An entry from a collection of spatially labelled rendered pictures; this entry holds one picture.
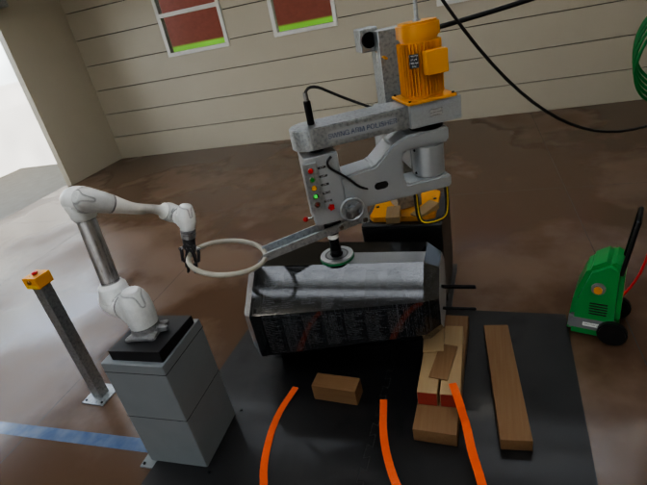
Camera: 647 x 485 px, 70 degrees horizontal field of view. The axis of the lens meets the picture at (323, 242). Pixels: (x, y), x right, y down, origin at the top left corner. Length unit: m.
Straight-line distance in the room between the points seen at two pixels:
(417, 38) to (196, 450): 2.58
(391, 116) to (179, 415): 2.00
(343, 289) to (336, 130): 0.96
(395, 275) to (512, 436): 1.06
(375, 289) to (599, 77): 6.78
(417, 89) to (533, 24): 6.05
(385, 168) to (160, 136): 8.50
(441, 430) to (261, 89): 7.72
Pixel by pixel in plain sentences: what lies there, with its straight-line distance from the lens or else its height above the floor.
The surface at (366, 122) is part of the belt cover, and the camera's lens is 2.61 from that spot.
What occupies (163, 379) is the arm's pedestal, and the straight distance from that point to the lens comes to 2.65.
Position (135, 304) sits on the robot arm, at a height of 1.08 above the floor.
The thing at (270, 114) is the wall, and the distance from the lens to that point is 9.49.
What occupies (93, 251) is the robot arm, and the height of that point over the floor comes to 1.35.
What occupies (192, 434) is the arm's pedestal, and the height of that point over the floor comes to 0.29.
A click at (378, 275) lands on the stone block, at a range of 2.83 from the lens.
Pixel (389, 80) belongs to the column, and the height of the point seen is 1.74.
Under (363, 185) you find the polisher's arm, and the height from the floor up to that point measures 1.31.
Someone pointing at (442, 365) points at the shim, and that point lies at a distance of 2.99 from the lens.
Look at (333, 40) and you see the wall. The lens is 8.86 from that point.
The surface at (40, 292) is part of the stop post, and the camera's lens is 3.53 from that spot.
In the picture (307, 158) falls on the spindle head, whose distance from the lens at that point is 2.59.
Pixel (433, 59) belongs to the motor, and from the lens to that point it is 2.63.
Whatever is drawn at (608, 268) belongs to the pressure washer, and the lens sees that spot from 3.29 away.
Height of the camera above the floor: 2.28
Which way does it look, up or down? 27 degrees down
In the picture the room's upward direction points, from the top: 12 degrees counter-clockwise
